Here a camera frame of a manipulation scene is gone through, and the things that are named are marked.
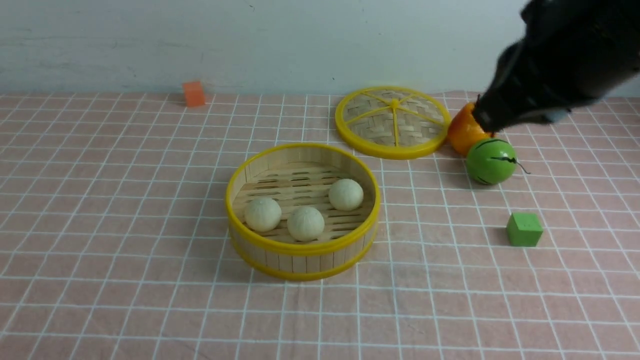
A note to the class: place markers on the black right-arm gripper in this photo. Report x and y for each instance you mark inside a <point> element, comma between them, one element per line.
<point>541,83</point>

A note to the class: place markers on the white steamed bun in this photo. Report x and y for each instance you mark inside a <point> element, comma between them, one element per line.
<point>262,214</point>
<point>305,224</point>
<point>346,194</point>

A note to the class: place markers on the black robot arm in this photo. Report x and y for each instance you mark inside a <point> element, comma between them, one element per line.
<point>612,27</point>

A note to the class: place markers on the bamboo steamer lid yellow rim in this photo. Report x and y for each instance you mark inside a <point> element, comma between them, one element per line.
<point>392,122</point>

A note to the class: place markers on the bamboo steamer tray yellow rim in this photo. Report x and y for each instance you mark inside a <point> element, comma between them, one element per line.
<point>295,175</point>

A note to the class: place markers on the orange yellow toy pear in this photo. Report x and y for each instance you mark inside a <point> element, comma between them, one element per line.
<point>464,131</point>

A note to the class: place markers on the green toy watermelon ball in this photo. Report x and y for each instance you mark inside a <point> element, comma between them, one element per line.
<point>491,161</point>

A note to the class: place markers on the green cube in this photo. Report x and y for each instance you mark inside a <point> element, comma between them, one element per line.
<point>524,229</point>

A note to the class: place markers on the orange cube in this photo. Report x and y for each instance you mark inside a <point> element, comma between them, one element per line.
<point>194,94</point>

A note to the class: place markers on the pink grid tablecloth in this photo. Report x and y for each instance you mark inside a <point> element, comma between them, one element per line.
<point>114,240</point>

